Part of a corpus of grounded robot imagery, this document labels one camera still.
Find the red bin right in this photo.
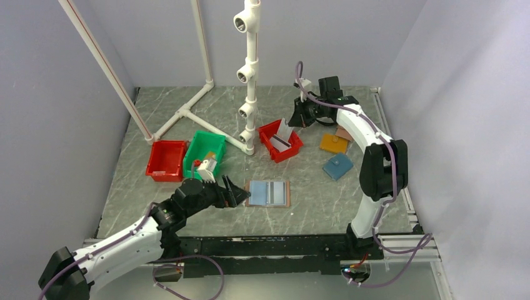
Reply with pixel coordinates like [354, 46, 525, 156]
[257, 118, 304, 163]

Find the red bin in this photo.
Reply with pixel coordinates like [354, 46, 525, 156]
[145, 140, 189, 183]
[257, 118, 304, 163]

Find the brown card holder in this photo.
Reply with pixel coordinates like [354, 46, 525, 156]
[245, 180, 291, 208]

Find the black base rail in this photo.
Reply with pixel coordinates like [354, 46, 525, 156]
[158, 233, 384, 278]

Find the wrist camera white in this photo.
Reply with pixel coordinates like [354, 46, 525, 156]
[294, 77, 312, 102]
[191, 157, 217, 182]

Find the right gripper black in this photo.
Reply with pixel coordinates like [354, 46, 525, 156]
[287, 95, 326, 129]

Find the orange card holder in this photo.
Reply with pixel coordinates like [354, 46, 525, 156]
[319, 134, 349, 154]

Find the green bin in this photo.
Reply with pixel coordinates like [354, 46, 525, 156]
[182, 131, 226, 178]

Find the aluminium frame rail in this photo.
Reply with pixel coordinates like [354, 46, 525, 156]
[69, 231, 452, 299]

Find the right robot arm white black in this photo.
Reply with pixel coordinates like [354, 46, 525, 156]
[288, 75, 408, 259]

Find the white pvc fitting post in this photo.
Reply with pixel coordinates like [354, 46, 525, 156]
[233, 1, 261, 155]

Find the blue card holder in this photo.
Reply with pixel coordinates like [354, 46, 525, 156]
[322, 152, 354, 181]

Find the white pvc pipe frame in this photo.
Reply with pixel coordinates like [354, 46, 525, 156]
[59, 0, 244, 153]

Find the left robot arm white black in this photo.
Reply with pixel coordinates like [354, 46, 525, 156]
[37, 176, 251, 299]

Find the pink card holder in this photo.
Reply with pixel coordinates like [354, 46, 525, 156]
[335, 126, 354, 142]

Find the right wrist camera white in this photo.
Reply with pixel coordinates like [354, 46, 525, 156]
[294, 77, 312, 102]

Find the grey striped credit card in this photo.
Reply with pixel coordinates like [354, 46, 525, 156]
[267, 181, 288, 206]

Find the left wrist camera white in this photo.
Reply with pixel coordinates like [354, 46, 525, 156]
[191, 157, 217, 182]

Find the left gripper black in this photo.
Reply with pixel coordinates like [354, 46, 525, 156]
[184, 174, 250, 218]

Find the white thin credit card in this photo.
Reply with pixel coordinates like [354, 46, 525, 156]
[276, 118, 293, 142]

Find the red bin left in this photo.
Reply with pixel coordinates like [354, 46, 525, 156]
[145, 140, 189, 183]

